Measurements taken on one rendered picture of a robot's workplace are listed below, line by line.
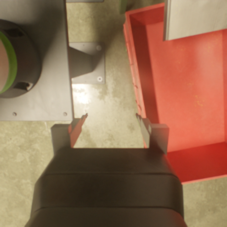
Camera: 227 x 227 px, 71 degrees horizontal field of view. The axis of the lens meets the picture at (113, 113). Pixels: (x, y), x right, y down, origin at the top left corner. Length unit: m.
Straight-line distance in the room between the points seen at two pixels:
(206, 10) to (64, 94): 0.37
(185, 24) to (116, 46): 0.85
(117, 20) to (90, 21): 0.19
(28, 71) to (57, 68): 0.05
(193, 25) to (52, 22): 0.32
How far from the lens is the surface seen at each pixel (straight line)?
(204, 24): 0.49
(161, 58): 0.74
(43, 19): 0.37
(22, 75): 0.34
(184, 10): 0.45
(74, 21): 1.32
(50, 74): 0.37
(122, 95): 1.28
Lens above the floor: 1.26
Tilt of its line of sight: 73 degrees down
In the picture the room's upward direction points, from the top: 179 degrees counter-clockwise
